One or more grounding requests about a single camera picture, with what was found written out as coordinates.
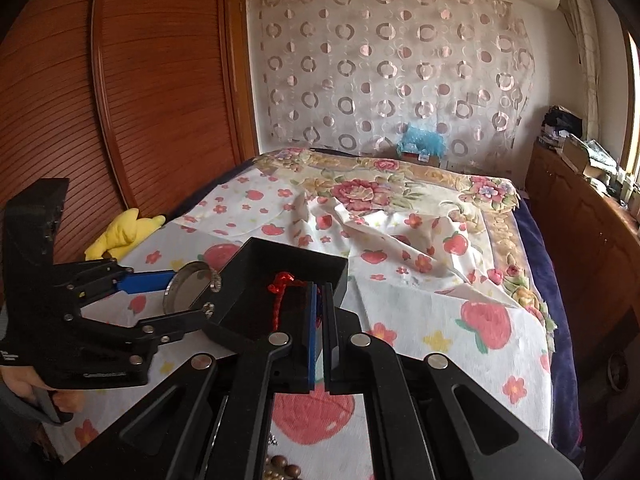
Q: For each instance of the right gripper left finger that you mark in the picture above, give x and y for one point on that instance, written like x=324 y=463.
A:
x=209 y=419

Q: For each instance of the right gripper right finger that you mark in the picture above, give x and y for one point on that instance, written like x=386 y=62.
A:
x=427 y=419

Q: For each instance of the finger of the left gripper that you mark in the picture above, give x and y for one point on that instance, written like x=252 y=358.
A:
x=139 y=282
x=172 y=327

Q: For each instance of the red cord knot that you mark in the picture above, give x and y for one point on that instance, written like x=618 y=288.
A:
x=279 y=286

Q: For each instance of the black jewelry box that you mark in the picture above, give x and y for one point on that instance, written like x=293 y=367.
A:
x=243 y=307

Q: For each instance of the person's left hand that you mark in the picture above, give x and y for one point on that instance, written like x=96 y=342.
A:
x=24 y=382

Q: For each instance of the yellow plush toy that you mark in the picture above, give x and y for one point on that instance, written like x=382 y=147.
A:
x=126 y=232

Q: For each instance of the strawberry floral bed sheet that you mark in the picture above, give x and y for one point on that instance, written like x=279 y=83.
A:
x=505 y=349

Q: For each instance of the wooden wardrobe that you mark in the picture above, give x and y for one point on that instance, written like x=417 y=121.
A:
x=137 y=103

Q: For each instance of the floral quilt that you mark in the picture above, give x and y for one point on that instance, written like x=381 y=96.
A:
x=453 y=234

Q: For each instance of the wooden sideboard cabinet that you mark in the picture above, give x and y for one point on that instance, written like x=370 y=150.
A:
x=595 y=255

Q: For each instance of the blue plastic bag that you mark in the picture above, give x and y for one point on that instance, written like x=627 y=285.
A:
x=421 y=142

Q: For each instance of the pink circle patterned curtain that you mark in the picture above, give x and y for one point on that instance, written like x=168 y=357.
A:
x=367 y=77

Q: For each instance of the cardboard box on cabinet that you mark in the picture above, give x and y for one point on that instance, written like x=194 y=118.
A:
x=575 y=154

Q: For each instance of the black bag on cabinet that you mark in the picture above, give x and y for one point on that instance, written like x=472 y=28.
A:
x=558 y=125

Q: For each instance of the beige side curtain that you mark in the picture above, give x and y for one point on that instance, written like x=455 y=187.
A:
x=586 y=34

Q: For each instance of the window with wooden frame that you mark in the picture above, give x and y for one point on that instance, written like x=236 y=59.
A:
x=630 y=153

